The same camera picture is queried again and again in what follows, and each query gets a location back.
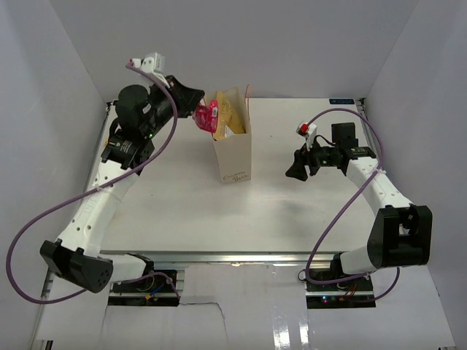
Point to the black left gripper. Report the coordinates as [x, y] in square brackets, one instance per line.
[184, 98]

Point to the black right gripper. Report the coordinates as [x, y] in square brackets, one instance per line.
[302, 157]

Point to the red snack packet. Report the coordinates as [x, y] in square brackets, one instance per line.
[206, 116]

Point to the large brown snack bag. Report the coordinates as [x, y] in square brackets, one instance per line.
[229, 122]

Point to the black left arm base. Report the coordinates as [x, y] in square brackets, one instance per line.
[155, 291]

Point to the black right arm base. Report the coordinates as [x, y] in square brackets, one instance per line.
[358, 293]

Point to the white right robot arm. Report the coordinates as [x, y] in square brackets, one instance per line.
[401, 233]

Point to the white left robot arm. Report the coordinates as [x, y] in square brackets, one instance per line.
[141, 112]

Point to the beige paper bag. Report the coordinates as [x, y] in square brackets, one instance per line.
[234, 153]

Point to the blue table label right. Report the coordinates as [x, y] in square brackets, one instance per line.
[341, 101]

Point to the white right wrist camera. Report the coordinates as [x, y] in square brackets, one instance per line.
[308, 131]

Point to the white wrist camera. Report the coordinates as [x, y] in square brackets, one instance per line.
[308, 131]
[150, 67]

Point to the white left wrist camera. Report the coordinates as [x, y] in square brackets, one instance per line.
[150, 67]

